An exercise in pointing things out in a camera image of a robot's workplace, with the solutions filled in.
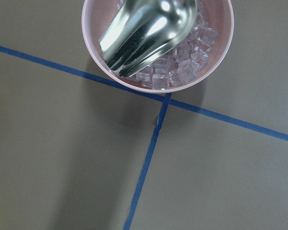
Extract pink bowl with ice cubes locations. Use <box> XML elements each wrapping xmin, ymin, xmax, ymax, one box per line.
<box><xmin>82</xmin><ymin>0</ymin><xmax>234</xmax><ymax>94</ymax></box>

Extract shiny metal scoop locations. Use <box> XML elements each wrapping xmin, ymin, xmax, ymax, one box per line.
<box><xmin>99</xmin><ymin>0</ymin><xmax>197</xmax><ymax>78</ymax></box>

